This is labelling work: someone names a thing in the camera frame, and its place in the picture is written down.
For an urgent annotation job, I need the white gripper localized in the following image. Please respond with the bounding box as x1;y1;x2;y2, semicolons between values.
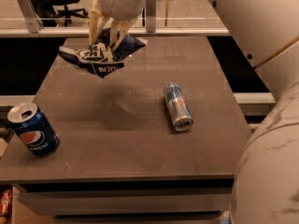
89;0;146;51

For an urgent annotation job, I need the blue chip bag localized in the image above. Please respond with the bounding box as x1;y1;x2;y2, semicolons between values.
59;28;148;78

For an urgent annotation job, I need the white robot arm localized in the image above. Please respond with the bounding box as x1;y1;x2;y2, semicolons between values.
207;0;299;224

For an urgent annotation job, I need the silver red bull can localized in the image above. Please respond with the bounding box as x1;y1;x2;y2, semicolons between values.
164;82;193;132

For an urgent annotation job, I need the blue pepsi can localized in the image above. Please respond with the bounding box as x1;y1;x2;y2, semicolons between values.
7;103;59;157

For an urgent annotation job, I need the orange snack bag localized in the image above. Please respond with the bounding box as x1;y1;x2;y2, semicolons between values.
0;189;13;217

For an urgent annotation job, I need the black office chair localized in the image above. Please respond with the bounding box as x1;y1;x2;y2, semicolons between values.
30;0;88;27

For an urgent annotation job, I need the glass railing with metal posts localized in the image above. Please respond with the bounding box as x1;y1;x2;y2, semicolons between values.
0;0;229;37

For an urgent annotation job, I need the cardboard box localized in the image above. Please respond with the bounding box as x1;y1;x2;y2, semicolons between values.
11;188;52;224

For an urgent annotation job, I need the grey cabinet drawer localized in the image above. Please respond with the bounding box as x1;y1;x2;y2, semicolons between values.
19;188;232;216

